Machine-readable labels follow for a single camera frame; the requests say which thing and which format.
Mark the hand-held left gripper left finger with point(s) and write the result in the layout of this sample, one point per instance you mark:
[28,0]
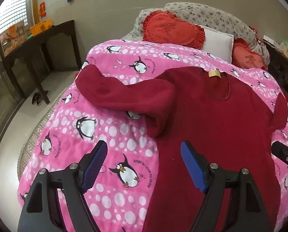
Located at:
[94,164]

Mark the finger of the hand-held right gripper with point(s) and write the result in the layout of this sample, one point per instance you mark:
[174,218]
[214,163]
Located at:
[285,153]

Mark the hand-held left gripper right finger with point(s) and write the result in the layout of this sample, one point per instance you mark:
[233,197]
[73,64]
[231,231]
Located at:
[193,167]

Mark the dark red sweater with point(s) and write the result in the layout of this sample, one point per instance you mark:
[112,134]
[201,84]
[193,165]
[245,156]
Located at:
[219,125]

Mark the pink penguin print blanket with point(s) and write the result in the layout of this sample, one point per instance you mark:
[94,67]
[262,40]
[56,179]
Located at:
[124,135]

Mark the woven bed mat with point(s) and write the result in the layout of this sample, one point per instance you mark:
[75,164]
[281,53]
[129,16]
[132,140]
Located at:
[37,130]

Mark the dark wooden headboard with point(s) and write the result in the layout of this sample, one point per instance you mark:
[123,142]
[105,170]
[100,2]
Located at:
[279,72]

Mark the pair of dark slippers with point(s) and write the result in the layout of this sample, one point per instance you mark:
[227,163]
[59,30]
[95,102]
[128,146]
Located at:
[39,98]

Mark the red heart pillow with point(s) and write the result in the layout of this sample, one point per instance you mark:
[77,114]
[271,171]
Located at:
[170,29]
[248,58]

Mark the white pillow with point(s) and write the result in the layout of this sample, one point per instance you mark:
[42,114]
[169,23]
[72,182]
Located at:
[219,41]

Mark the dark wooden table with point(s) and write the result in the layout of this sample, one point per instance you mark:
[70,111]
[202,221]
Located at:
[61,29]

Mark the orange plastic basin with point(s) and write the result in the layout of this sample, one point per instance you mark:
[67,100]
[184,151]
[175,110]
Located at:
[41,27]

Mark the orange cardboard box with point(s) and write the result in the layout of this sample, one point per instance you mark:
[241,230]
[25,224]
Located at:
[12,37]

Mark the window with blinds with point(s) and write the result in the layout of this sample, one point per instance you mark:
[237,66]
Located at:
[11,7]

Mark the red paper wall decoration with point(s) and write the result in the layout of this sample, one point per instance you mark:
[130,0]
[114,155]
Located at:
[42,9]

